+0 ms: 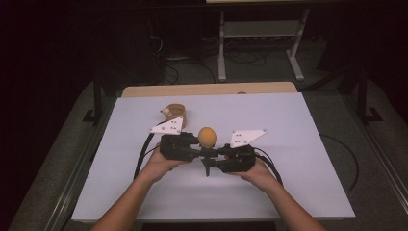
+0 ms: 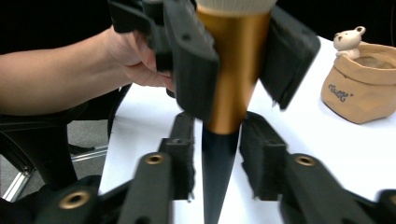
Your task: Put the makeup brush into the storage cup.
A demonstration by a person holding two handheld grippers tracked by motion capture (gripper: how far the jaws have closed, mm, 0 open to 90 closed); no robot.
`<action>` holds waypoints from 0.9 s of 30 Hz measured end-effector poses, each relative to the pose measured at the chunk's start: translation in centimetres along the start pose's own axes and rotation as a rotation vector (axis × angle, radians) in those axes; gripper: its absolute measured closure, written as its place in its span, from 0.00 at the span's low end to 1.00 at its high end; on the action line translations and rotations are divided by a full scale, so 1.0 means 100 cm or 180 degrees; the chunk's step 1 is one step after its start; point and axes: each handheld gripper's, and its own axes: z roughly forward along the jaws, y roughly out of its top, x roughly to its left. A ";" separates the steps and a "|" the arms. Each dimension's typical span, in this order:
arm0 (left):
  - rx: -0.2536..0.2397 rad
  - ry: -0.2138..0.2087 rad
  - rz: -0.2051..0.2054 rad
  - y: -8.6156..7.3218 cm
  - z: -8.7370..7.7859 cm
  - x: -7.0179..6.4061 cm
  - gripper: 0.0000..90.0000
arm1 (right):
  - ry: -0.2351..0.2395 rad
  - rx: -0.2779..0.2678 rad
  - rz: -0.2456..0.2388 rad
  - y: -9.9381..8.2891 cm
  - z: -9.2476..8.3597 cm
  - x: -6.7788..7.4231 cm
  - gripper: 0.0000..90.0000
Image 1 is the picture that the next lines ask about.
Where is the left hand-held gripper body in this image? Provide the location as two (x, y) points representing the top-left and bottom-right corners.
(148, 116), (200, 162)

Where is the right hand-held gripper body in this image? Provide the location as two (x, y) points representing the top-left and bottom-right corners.
(220, 128), (268, 174)

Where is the tangle of black floor cables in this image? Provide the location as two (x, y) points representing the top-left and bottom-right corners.
(150, 34), (268, 85)

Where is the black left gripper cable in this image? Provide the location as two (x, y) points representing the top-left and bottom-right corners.
(133, 120), (166, 180)

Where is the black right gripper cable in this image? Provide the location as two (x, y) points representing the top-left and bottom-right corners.
(254, 146), (284, 187)

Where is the tan bear pen holder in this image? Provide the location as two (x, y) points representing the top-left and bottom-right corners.
(160, 103), (188, 128)

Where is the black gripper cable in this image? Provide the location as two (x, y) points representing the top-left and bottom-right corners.
(254, 146), (284, 187)
(133, 120), (166, 180)

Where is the thin black floor cable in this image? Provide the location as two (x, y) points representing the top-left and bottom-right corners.
(319, 133), (360, 193)

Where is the grey metal stand with shelf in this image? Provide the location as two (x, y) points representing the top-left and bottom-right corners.
(217, 9), (311, 82)

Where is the person's right hand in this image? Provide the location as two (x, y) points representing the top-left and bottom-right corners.
(230, 157), (278, 193)

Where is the black metal stand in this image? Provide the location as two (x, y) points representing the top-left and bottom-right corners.
(356, 66), (384, 125)
(82, 71), (104, 125)

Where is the white table sheet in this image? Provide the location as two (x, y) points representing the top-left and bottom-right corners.
(70, 91), (357, 223)

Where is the person's left hand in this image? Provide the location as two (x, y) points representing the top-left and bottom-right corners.
(141, 147), (191, 183)

